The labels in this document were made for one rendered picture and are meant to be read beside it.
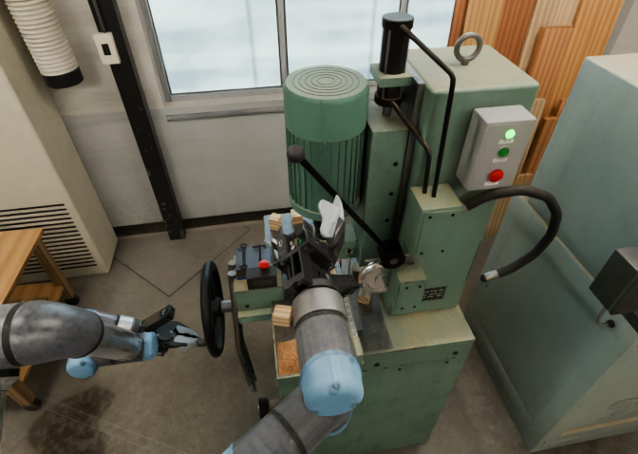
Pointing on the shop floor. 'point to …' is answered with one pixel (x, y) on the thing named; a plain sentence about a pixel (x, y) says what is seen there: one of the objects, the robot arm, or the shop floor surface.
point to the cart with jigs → (27, 241)
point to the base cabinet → (395, 406)
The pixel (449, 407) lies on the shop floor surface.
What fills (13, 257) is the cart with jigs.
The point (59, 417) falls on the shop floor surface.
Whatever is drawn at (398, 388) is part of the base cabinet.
